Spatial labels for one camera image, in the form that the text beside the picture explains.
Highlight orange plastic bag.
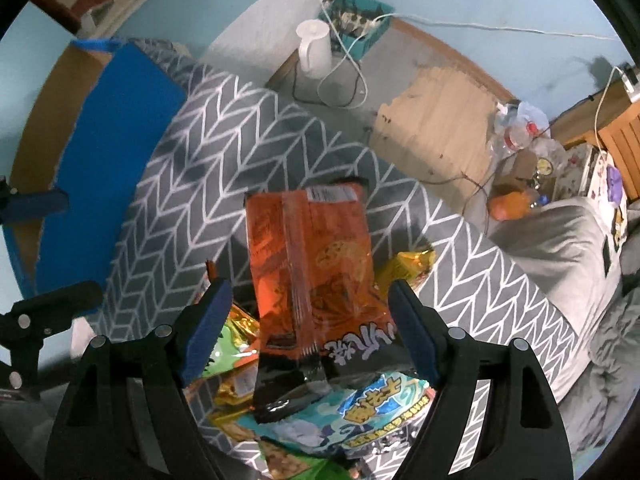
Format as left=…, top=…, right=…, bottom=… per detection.
left=487, top=187, right=535, bottom=223

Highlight light blue snack bag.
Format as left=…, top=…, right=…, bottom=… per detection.
left=260, top=370, right=431, bottom=461

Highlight grey duvet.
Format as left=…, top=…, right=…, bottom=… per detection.
left=587, top=245, right=640, bottom=456

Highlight black kettle cable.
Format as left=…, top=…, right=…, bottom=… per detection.
left=291, top=57, right=371, bottom=107

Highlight green and white snack bag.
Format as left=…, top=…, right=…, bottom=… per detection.
left=202, top=320, right=261, bottom=378

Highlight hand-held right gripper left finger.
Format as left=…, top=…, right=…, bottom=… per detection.
left=44, top=277, right=261, bottom=480

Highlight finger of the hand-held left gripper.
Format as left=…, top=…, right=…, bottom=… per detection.
left=0, top=176, right=70, bottom=231
left=0, top=281, right=103, bottom=402

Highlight blue cardboard box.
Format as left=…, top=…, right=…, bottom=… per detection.
left=2, top=37, right=188, bottom=301

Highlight yellow snack bag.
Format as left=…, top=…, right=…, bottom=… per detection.
left=375, top=249, right=436, bottom=301

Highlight orange snack bag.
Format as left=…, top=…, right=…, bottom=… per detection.
left=244, top=177, right=403, bottom=423

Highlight grey chevron tablecloth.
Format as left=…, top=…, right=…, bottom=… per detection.
left=92, top=50, right=576, bottom=480

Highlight gold snack bag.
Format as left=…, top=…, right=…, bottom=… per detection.
left=187, top=365, right=261, bottom=441

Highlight white charger cable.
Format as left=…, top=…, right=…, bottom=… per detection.
left=594, top=66, right=640, bottom=153

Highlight grey bed sheet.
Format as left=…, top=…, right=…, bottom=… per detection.
left=487, top=195, right=626, bottom=406

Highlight clear plastic bottles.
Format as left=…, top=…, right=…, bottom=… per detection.
left=492, top=100, right=552, bottom=157

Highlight white power strip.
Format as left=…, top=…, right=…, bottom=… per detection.
left=335, top=10, right=382, bottom=35

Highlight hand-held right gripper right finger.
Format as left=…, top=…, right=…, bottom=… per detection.
left=385, top=280, right=573, bottom=480

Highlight white electric kettle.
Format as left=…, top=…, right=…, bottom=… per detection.
left=295, top=19, right=333, bottom=80

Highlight teal plastic basket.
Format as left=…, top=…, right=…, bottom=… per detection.
left=320, top=0, right=396, bottom=63

